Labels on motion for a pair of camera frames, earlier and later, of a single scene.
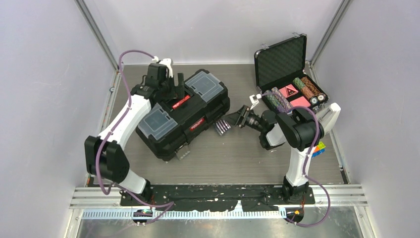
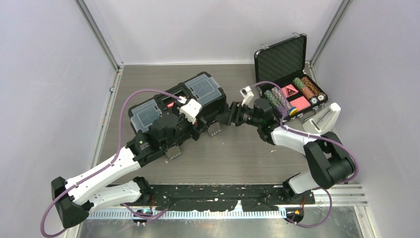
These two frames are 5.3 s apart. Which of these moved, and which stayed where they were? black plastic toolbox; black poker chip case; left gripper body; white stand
Moved: left gripper body
Stayed: black plastic toolbox; black poker chip case; white stand
